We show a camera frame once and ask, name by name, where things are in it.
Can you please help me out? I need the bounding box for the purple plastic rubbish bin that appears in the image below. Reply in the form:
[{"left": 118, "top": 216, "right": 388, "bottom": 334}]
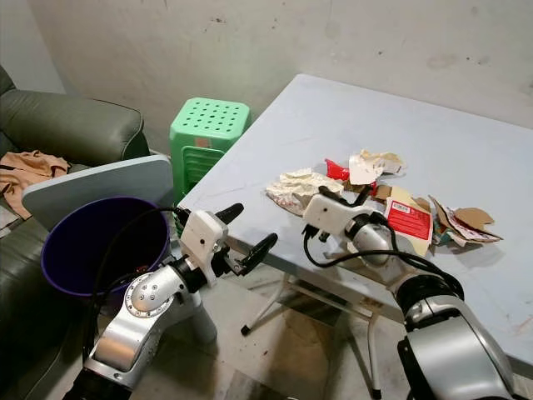
[{"left": 40, "top": 196, "right": 172, "bottom": 299}]

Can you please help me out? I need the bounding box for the small red wrapper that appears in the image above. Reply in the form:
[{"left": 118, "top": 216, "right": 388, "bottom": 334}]
[{"left": 324, "top": 157, "right": 353, "bottom": 183}]

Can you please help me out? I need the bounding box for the crumpled white printed wrapper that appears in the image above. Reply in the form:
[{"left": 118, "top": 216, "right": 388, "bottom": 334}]
[{"left": 264, "top": 167, "right": 343, "bottom": 218}]

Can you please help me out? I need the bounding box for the crumpled white paper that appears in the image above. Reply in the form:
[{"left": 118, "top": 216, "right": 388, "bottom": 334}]
[{"left": 347, "top": 149, "right": 406, "bottom": 187}]

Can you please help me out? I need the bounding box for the red and yellow food packet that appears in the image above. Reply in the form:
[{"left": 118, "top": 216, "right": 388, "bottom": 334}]
[{"left": 382, "top": 187, "right": 436, "bottom": 256}]

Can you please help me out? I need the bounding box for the green plastic stool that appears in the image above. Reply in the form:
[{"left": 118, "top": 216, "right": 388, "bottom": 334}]
[{"left": 168, "top": 97, "right": 252, "bottom": 232}]

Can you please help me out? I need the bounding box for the patterned torn wrapper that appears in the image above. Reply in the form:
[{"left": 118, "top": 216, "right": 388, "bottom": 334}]
[{"left": 428, "top": 195, "right": 504, "bottom": 248}]

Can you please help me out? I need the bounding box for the brown cardboard piece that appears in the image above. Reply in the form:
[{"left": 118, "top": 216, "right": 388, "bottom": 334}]
[{"left": 453, "top": 206, "right": 497, "bottom": 231}]

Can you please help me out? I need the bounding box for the dark green leather sofa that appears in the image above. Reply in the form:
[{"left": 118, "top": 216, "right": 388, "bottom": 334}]
[{"left": 0, "top": 67, "right": 152, "bottom": 394}]

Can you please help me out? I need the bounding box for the tan crumpled cloth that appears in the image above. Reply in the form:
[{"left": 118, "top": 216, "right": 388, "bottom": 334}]
[{"left": 0, "top": 150, "right": 72, "bottom": 220}]

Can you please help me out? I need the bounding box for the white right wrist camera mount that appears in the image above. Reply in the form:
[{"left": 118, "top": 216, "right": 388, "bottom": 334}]
[{"left": 301, "top": 192, "right": 373, "bottom": 243}]

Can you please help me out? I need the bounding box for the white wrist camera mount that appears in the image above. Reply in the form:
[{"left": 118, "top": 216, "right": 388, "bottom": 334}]
[
  {"left": 178, "top": 208, "right": 232, "bottom": 285},
  {"left": 301, "top": 192, "right": 373, "bottom": 243}
]

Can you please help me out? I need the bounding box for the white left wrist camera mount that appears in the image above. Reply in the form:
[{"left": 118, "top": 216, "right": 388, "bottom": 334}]
[{"left": 178, "top": 208, "right": 232, "bottom": 285}]

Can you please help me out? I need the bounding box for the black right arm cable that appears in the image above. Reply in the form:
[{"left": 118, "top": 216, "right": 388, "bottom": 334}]
[{"left": 301, "top": 228, "right": 461, "bottom": 286}]

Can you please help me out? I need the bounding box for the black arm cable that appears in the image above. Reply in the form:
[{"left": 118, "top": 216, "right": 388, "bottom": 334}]
[
  {"left": 301, "top": 228, "right": 461, "bottom": 286},
  {"left": 82, "top": 206, "right": 194, "bottom": 361}
]

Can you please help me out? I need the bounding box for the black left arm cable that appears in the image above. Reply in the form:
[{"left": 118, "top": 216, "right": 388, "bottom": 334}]
[{"left": 82, "top": 206, "right": 194, "bottom": 361}]

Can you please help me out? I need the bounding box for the white metal table leg frame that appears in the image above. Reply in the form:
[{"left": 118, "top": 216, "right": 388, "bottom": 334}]
[{"left": 241, "top": 275, "right": 386, "bottom": 400}]

